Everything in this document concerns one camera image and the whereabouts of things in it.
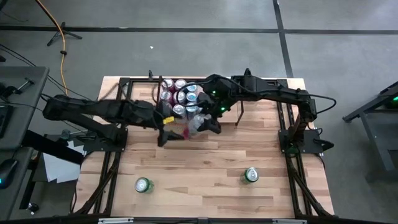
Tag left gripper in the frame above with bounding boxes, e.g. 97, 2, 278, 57
123, 101, 185, 147

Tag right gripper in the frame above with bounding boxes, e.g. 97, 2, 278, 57
196, 74, 241, 134

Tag red Coca-Cola can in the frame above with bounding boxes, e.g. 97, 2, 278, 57
161, 78, 175, 93
159, 90, 174, 103

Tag green soda can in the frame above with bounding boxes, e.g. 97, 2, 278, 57
241, 167, 260, 185
133, 177, 155, 194

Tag white paper sheets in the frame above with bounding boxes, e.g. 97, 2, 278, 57
42, 139, 85, 184

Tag black tripod base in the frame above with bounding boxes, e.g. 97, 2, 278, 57
46, 21, 83, 47

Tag black caster knob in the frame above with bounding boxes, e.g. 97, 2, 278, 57
26, 202, 40, 215

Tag black clamp tool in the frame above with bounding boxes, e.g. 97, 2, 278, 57
0, 77, 35, 99

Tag dark grey neighbour table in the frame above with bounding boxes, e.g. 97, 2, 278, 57
341, 80, 398, 181

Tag black keyboard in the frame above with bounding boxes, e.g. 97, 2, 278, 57
0, 105, 14, 139

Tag dark grey low desk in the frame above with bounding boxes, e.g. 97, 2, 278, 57
0, 146, 35, 220

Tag black computer mouse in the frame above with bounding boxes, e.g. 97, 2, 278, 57
0, 158, 18, 190

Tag grey side desk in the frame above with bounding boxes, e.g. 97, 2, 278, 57
0, 65, 50, 150

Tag wooden shelf black metal frame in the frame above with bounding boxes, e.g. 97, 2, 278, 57
154, 75, 246, 127

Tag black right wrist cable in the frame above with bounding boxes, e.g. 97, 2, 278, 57
175, 79, 218, 108

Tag black aluminium rig frame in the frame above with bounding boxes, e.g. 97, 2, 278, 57
70, 67, 336, 218

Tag silver bracket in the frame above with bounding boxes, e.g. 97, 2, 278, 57
98, 217, 134, 224
272, 219, 308, 224

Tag yellow-orange power cable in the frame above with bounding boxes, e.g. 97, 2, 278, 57
34, 0, 71, 96

